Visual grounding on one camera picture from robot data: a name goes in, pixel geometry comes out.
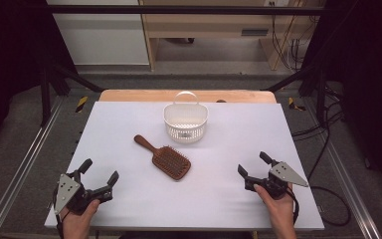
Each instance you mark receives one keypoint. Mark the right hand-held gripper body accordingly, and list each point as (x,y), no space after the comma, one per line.
(278,181)

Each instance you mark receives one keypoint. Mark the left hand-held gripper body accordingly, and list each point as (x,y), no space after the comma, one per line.
(79,195)

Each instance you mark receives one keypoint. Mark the brown wooden hairbrush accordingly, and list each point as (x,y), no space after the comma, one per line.
(170,162)

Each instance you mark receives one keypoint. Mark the white plastic basket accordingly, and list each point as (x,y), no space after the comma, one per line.
(185,116)

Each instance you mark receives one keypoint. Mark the person's left hand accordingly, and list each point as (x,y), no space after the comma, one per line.
(78,222)

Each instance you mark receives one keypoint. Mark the person's right hand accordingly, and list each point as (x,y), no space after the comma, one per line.
(278,209)

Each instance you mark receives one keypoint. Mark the white table mat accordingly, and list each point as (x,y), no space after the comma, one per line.
(212,186)

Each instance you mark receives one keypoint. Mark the black metal stand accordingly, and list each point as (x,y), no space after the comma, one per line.
(45,96)
(321,96)

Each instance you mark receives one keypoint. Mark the light wooden table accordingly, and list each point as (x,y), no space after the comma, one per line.
(139,95)

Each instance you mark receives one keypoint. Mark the white cabinet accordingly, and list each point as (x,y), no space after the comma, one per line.
(102,40)

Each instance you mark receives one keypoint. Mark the black curtain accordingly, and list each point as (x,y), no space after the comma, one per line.
(371,66)
(10,49)

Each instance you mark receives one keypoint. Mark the light wooden desk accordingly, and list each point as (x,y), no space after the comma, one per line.
(212,25)

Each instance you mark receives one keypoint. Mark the black metal crossbar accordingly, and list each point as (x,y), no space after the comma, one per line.
(179,9)

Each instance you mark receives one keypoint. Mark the aluminium floor rail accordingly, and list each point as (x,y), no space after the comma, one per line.
(16,176)
(351,186)

